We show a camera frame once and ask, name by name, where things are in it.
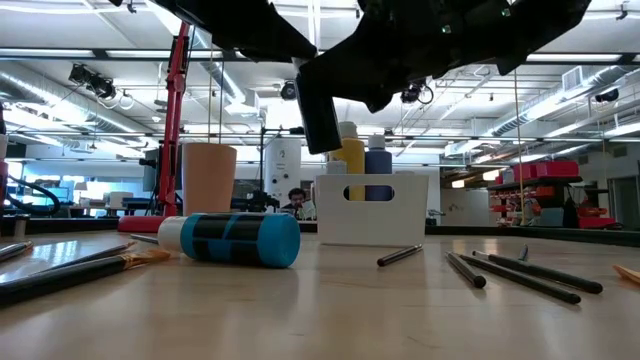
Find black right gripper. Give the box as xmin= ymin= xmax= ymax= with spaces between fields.
xmin=298 ymin=0 xmax=501 ymax=114

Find large yellow paint bottle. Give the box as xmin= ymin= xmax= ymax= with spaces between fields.
xmin=327 ymin=121 xmax=367 ymax=202

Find large dark blue paint bottle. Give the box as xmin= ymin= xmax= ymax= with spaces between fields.
xmin=364 ymin=133 xmax=395 ymax=202

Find cerulean blue paint bottle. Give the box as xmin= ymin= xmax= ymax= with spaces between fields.
xmin=157 ymin=212 xmax=302 ymax=270

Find red-brown paint bottle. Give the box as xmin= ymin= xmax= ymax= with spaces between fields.
xmin=0 ymin=133 xmax=9 ymax=221

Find brush gold ferrule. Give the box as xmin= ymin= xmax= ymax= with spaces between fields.
xmin=0 ymin=248 xmax=172 ymax=307

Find red desk lamp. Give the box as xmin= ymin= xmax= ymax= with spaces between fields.
xmin=117 ymin=20 xmax=194 ymax=234

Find white cylindrical tank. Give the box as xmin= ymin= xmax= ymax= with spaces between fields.
xmin=263 ymin=137 xmax=303 ymax=209

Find white plastic bin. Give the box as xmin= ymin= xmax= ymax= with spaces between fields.
xmin=314 ymin=172 xmax=431 ymax=248

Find person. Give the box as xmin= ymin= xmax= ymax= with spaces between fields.
xmin=280 ymin=187 xmax=317 ymax=221

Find peach plastic cup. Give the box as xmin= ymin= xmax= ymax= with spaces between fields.
xmin=180 ymin=142 xmax=239 ymax=219

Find black ceiling spotlights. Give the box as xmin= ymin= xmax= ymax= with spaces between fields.
xmin=67 ymin=62 xmax=118 ymax=100

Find black stand with machine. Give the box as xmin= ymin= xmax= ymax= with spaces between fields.
xmin=233 ymin=125 xmax=307 ymax=215

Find dark grey monitor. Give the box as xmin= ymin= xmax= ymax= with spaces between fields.
xmin=138 ymin=146 xmax=164 ymax=194

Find red storage bins rack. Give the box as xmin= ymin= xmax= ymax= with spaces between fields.
xmin=487 ymin=158 xmax=619 ymax=231

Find thin brush tan tip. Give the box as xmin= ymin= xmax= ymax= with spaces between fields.
xmin=129 ymin=232 xmax=162 ymax=246

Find flat brush tan bristles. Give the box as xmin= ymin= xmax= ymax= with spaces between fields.
xmin=612 ymin=263 xmax=640 ymax=287

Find black ceiling camera with cable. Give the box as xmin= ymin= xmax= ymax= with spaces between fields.
xmin=399 ymin=78 xmax=435 ymax=106

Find black dome ceiling camera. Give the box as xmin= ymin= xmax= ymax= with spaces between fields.
xmin=279 ymin=80 xmax=300 ymax=102

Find small black ceiling camera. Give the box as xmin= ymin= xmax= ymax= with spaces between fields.
xmin=593 ymin=87 xmax=621 ymax=104

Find black corrugated hose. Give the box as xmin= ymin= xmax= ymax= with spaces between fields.
xmin=0 ymin=174 xmax=62 ymax=219

